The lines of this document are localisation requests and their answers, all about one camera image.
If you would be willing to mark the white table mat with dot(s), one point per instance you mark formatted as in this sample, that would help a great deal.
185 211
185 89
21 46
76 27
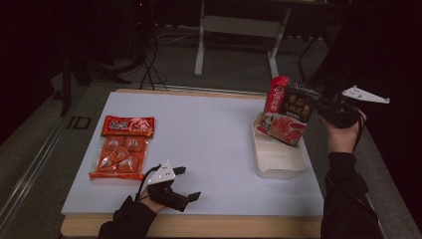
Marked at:
199 132

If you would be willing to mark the black chair legs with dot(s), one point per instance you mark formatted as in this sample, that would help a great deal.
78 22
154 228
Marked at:
318 59

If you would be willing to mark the orange snack packet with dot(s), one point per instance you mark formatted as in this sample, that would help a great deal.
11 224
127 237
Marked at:
122 149

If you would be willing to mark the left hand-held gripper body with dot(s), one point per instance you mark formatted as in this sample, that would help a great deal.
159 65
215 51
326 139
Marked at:
166 195

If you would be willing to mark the white divided food tray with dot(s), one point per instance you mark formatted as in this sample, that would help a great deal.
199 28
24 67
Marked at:
277 162

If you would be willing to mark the red and black soup packet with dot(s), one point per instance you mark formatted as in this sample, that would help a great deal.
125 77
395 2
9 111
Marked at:
287 113

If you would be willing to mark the black metal stand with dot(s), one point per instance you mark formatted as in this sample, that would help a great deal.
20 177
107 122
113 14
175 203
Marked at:
71 76

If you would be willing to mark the black floor bracket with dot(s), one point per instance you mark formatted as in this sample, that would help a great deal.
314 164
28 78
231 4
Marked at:
79 122

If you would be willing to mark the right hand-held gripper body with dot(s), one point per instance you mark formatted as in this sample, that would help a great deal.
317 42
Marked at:
343 114

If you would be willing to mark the person's left hand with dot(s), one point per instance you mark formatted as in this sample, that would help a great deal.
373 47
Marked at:
151 203

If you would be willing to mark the white metal desk frame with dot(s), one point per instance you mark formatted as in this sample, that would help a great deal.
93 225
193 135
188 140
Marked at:
239 26

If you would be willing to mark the person's right hand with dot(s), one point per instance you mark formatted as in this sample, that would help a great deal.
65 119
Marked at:
341 139

